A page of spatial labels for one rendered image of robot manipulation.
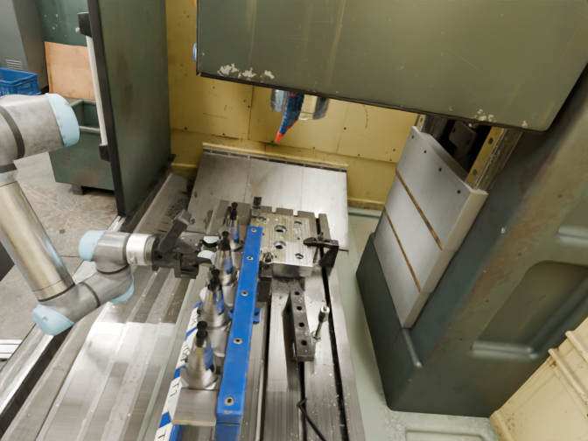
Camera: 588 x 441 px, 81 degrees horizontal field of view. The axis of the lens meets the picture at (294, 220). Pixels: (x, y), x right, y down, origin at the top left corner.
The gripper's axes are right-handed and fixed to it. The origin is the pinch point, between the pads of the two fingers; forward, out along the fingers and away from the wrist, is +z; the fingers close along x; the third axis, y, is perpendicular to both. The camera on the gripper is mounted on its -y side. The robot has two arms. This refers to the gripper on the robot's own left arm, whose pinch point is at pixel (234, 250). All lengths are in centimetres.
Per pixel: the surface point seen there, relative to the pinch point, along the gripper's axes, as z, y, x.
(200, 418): 0.5, -1.8, 40.4
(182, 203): -40, 51, -99
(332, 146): 42, 20, -130
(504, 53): 44, -49, 4
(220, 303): 0.4, -6.8, 23.2
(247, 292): 4.7, -2.8, 16.3
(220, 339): 1.2, -1.9, 27.1
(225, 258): -0.3, -8.0, 12.5
